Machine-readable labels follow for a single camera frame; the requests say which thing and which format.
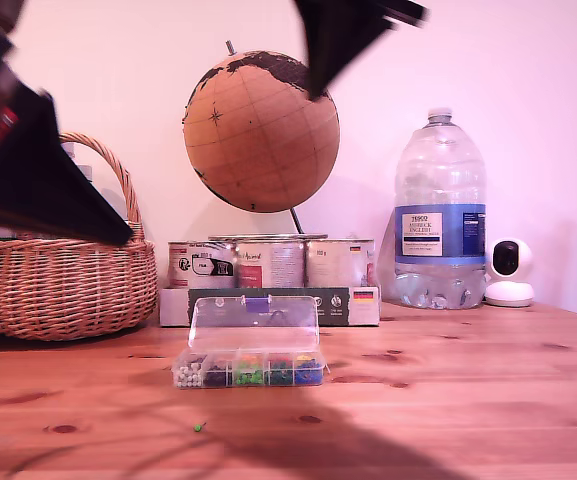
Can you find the white can red label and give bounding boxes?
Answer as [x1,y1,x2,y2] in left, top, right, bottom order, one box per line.
[234,239,309,289]

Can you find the large clear water bottle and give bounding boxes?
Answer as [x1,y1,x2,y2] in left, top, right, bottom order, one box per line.
[377,105,489,310]

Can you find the small white round camera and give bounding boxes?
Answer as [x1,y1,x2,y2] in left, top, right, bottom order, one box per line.
[484,237,537,308]

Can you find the wicker basket with handle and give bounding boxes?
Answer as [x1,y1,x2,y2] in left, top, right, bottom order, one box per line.
[0,130,160,342]

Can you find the clear plastic pin box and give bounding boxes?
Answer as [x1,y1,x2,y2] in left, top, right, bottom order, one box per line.
[171,294,330,390]

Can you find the white can flag print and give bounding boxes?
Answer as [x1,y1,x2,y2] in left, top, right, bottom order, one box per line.
[306,238,377,289]

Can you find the cork globe on stand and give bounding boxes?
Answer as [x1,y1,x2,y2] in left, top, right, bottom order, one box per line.
[181,39,342,242]

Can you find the cardboard tray of cans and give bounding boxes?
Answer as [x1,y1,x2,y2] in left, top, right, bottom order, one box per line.
[159,285,382,328]

